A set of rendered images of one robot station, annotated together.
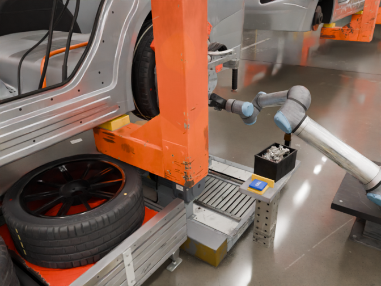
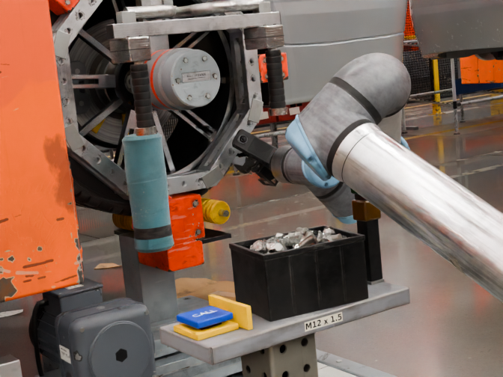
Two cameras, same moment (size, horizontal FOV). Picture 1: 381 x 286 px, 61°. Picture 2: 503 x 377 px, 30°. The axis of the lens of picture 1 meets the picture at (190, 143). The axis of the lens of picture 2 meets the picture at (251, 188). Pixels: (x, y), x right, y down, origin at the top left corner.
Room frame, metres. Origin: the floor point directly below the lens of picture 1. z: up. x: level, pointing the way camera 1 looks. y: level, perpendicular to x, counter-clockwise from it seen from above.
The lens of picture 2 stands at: (-0.05, -0.92, 0.91)
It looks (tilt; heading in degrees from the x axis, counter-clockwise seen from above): 9 degrees down; 19
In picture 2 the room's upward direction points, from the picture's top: 6 degrees counter-clockwise
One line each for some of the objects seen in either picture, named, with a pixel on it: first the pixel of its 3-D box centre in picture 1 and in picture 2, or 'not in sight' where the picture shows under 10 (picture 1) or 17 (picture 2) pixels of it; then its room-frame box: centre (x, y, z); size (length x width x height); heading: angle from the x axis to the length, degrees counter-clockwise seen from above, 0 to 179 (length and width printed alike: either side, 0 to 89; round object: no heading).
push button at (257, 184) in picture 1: (258, 185); (204, 319); (1.34, -0.33, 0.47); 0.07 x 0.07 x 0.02; 53
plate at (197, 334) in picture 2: (258, 187); (205, 327); (1.34, -0.33, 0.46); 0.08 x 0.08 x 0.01; 53
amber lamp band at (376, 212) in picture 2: (288, 136); (366, 209); (1.64, -0.55, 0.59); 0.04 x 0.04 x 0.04; 53
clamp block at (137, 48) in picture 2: not in sight; (129, 48); (1.74, -0.06, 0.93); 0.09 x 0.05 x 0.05; 53
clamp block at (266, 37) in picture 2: (231, 62); (263, 37); (2.01, -0.27, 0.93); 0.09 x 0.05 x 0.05; 53
